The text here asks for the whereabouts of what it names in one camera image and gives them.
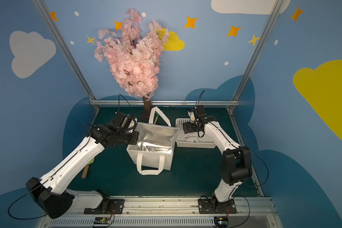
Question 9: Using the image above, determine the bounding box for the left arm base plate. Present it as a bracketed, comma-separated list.
[84, 198, 125, 215]

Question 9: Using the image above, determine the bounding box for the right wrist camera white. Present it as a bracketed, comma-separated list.
[188, 105, 207, 122]

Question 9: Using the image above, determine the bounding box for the right controller board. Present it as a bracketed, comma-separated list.
[213, 217, 229, 228]

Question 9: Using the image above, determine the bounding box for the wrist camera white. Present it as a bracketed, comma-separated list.
[111, 112, 137, 132]
[188, 105, 207, 122]

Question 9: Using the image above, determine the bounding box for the pink cherry blossom tree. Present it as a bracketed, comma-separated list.
[94, 8, 170, 117]

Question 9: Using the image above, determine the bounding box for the aluminium back frame bar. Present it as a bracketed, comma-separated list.
[89, 99, 239, 106]

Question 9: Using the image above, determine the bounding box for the white insulated delivery bag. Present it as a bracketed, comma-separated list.
[126, 107, 179, 175]

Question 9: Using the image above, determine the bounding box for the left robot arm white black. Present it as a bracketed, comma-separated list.
[26, 124, 139, 219]

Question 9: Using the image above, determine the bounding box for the left controller board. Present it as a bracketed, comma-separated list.
[92, 217, 112, 228]

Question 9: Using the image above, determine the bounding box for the right aluminium frame post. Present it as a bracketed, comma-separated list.
[228, 0, 284, 114]

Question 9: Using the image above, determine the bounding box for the white perforated plastic basket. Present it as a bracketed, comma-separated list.
[175, 118, 216, 149]

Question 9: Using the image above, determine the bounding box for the controller board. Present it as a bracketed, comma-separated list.
[92, 217, 112, 228]
[213, 217, 229, 228]

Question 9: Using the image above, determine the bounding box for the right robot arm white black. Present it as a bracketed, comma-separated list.
[183, 116, 252, 203]

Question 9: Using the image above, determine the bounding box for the aluminium front rail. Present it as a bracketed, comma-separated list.
[37, 196, 283, 228]

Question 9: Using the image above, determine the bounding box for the light green toy spatula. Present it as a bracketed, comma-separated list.
[81, 158, 95, 179]

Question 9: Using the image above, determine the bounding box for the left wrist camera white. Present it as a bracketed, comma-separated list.
[111, 112, 137, 132]

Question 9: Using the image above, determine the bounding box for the green toy rake wooden handle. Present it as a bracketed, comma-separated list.
[153, 112, 159, 124]

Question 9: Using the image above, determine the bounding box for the ice pack in basket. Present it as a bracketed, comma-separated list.
[184, 136, 199, 143]

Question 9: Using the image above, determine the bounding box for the left aluminium frame post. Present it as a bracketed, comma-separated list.
[32, 0, 96, 103]

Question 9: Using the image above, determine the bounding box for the aluminium frame post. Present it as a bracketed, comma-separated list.
[32, 0, 96, 103]
[228, 0, 284, 114]

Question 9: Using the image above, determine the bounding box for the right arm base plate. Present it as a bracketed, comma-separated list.
[198, 197, 237, 214]

